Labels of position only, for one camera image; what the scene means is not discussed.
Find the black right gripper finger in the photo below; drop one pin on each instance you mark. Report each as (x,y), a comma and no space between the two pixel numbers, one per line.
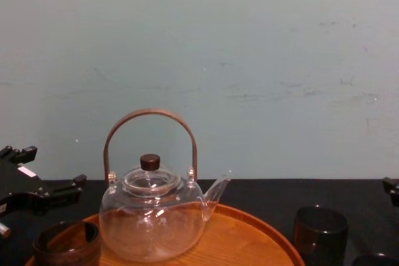
(392,189)

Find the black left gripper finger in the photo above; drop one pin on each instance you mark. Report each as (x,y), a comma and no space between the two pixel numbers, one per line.
(22,154)
(59,196)

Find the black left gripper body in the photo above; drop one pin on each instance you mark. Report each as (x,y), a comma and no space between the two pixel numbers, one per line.
(14,182)

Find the round brown wooden tray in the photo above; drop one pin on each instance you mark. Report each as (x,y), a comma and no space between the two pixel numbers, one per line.
(237,241)

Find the dark brown glass cup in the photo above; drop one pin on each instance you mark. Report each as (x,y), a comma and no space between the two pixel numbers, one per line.
(377,260)
(67,247)
(321,231)

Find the glass teapot lid dark knob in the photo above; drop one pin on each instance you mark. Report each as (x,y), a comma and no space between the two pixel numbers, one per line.
(151,175)

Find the black table cloth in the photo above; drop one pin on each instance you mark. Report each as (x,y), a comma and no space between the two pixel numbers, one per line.
(268,194)

